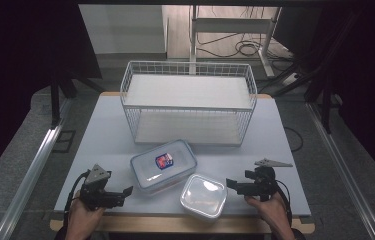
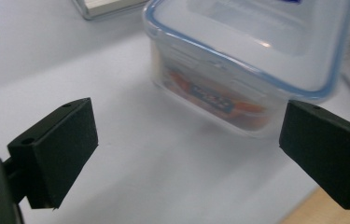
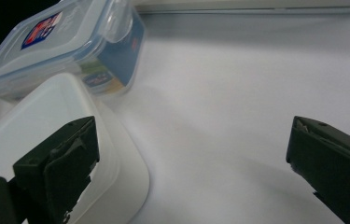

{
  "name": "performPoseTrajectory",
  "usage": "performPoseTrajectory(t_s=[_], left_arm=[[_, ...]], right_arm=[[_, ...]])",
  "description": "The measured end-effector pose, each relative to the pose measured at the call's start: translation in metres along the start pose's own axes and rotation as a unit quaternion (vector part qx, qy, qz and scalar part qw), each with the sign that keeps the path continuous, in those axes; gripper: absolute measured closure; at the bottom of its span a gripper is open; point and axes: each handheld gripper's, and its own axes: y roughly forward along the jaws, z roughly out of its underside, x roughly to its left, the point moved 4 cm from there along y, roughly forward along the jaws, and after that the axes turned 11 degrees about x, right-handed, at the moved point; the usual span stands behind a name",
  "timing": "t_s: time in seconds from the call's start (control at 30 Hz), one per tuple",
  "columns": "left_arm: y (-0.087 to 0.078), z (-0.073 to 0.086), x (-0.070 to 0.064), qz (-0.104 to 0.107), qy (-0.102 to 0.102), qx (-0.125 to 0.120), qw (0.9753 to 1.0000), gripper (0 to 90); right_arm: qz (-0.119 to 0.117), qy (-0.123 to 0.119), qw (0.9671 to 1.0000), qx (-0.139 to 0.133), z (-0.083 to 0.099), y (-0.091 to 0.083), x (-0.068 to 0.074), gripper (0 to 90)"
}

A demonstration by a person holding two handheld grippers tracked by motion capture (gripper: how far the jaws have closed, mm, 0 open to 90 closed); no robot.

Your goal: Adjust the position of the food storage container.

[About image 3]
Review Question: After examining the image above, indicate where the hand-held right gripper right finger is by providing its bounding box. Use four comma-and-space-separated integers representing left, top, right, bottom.
286, 115, 350, 224

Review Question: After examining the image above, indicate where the clear plastic container blue label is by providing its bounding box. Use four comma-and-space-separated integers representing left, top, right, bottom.
0, 0, 147, 103

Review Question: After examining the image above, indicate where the white plastic container lid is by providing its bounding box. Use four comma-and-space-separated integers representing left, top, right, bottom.
0, 72, 151, 224

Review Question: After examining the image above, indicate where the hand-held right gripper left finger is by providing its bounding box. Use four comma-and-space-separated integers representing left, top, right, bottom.
12, 115, 101, 224

